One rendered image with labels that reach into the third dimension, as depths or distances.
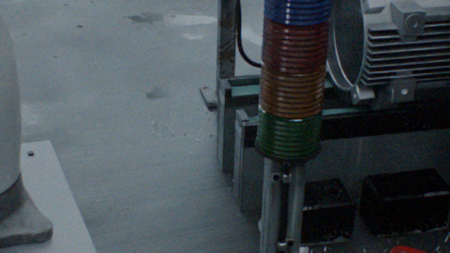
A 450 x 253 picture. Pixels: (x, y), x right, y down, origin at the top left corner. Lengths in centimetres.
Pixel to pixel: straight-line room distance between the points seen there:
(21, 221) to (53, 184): 11
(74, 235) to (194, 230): 18
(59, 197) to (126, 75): 48
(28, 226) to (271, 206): 29
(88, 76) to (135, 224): 45
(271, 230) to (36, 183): 35
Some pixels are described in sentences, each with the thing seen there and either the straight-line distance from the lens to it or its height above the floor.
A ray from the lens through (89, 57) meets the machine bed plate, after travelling 160.
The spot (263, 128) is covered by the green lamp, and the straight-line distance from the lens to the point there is 83.
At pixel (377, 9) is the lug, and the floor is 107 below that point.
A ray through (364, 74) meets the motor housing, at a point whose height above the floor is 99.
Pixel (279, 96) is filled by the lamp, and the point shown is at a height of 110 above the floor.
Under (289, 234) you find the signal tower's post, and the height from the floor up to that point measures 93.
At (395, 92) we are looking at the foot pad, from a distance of 112.
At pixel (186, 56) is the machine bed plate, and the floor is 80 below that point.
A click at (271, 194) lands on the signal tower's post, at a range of 87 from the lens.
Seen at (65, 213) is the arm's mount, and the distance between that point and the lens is 107.
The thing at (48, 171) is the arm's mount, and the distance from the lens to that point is 115.
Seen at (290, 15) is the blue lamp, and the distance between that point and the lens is 77.
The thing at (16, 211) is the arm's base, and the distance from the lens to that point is 103.
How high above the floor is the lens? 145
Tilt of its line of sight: 29 degrees down
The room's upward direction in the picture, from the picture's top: 2 degrees clockwise
